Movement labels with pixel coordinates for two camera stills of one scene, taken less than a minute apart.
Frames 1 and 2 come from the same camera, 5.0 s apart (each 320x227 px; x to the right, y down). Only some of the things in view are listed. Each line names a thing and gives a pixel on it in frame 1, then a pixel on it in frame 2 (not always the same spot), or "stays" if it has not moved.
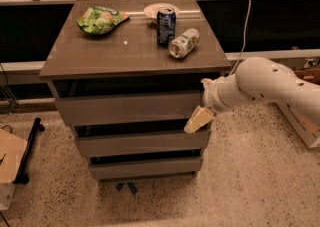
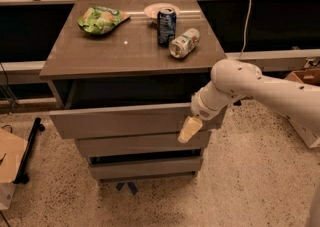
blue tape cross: (131, 185) stays
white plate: (153, 9) stays
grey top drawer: (151, 108) -> (133, 121)
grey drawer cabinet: (128, 72) stays
